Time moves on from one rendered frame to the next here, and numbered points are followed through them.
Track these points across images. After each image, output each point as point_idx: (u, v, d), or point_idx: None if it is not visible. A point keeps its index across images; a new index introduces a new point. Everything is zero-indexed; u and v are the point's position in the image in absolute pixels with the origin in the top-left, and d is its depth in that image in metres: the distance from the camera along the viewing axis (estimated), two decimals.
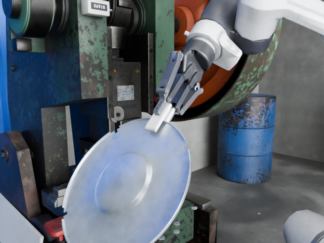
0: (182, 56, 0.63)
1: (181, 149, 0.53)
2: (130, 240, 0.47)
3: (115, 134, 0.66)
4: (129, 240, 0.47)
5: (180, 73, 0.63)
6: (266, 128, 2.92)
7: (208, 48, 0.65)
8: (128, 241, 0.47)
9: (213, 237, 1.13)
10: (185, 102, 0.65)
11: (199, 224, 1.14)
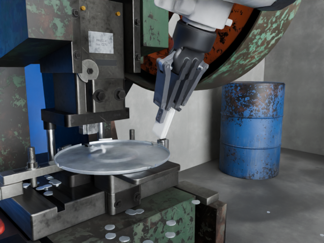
0: None
1: (146, 167, 0.67)
2: (71, 165, 0.68)
3: (151, 145, 0.85)
4: (71, 164, 0.68)
5: (186, 73, 0.58)
6: (275, 118, 2.64)
7: None
8: (70, 164, 0.68)
9: (221, 242, 0.85)
10: (160, 89, 0.56)
11: (203, 224, 0.86)
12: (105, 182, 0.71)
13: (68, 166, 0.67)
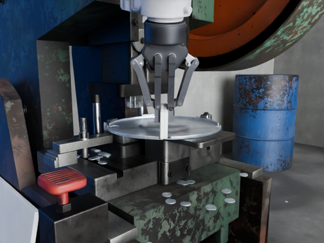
0: (186, 55, 0.55)
1: None
2: (209, 126, 0.76)
3: None
4: (209, 126, 0.76)
5: (174, 70, 0.56)
6: (289, 110, 2.64)
7: None
8: (209, 126, 0.76)
9: (265, 216, 0.85)
10: (148, 87, 0.58)
11: (247, 199, 0.86)
12: (159, 152, 0.71)
13: (212, 126, 0.77)
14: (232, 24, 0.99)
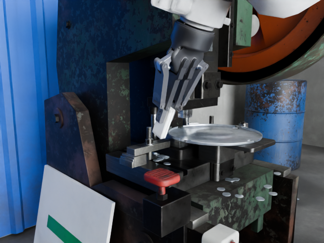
0: None
1: None
2: (185, 128, 1.01)
3: None
4: (185, 128, 1.01)
5: (185, 73, 0.58)
6: (298, 113, 2.81)
7: None
8: (186, 128, 1.01)
9: (293, 208, 1.02)
10: (159, 89, 0.56)
11: (278, 194, 1.03)
12: (212, 155, 0.88)
13: (183, 128, 1.02)
14: (293, 21, 1.07)
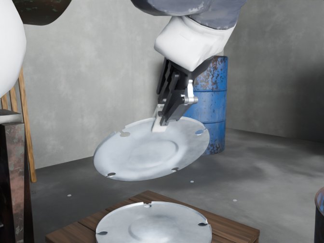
0: None
1: None
2: None
3: None
4: None
5: None
6: (215, 91, 2.57)
7: None
8: None
9: (19, 166, 0.78)
10: (171, 110, 0.54)
11: (1, 147, 0.79)
12: None
13: None
14: None
